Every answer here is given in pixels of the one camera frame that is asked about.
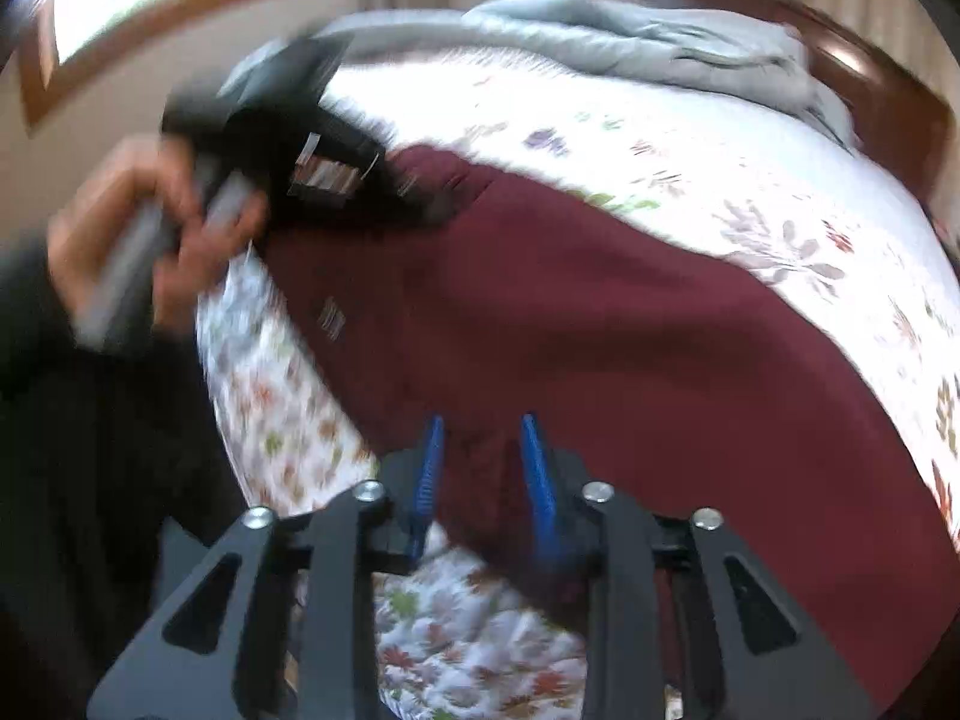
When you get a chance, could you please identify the white floral quilt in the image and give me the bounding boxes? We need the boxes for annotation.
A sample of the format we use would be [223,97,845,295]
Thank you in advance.
[195,45,960,720]

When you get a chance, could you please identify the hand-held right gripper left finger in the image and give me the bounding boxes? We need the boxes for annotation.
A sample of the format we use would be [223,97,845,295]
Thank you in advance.
[86,414,447,720]

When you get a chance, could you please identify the grey-blue comforter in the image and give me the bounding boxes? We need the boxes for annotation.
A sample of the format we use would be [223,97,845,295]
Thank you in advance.
[225,0,856,151]

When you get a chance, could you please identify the person's dark clothing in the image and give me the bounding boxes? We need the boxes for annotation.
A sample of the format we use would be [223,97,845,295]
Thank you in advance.
[0,360,252,720]

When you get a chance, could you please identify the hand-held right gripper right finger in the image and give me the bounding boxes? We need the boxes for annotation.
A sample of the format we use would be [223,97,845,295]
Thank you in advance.
[521,412,878,720]

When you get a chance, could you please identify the wooden headboard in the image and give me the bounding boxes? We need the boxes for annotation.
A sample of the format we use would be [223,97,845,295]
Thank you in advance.
[622,0,957,203]

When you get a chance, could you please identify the maroon pants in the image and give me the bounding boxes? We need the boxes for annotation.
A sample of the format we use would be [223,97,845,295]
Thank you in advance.
[251,144,960,713]

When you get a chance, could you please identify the person's left forearm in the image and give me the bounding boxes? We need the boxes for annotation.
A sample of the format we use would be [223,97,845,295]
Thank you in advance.
[0,240,203,406]

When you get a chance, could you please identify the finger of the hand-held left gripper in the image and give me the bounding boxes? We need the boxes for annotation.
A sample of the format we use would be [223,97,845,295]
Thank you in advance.
[375,154,455,231]

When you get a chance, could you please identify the wooden framed window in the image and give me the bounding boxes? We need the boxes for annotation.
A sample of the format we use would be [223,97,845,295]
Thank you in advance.
[15,0,365,128]

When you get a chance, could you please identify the person's left hand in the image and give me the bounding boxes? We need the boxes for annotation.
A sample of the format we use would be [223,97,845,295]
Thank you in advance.
[47,137,271,332]

